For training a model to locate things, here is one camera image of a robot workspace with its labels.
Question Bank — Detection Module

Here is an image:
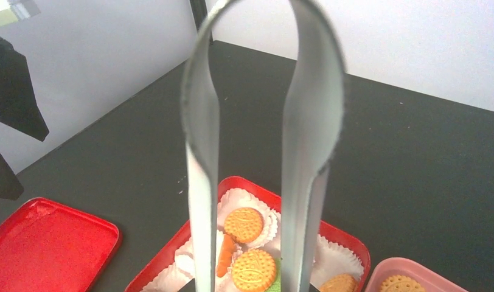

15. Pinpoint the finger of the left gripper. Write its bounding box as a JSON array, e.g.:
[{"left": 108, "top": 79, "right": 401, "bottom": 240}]
[
  {"left": 0, "top": 37, "right": 49, "bottom": 141},
  {"left": 0, "top": 154, "right": 24, "bottom": 200}
]

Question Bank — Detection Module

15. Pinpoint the red tin lid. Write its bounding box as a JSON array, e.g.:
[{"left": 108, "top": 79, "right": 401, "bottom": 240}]
[{"left": 0, "top": 198, "right": 122, "bottom": 291}]

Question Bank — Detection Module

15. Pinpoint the red cookie tin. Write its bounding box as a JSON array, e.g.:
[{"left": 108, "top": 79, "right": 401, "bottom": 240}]
[{"left": 125, "top": 176, "right": 371, "bottom": 292}]

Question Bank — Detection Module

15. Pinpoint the orange round sandwich cookie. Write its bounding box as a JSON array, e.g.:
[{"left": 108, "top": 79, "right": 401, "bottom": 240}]
[{"left": 224, "top": 207, "right": 264, "bottom": 243}]

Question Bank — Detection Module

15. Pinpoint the green sandwich cookie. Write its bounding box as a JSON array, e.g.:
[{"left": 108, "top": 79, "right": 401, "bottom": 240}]
[{"left": 265, "top": 259, "right": 281, "bottom": 292}]

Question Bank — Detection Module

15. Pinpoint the pink tray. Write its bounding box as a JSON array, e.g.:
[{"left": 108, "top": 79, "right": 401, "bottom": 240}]
[{"left": 365, "top": 257, "right": 467, "bottom": 291}]

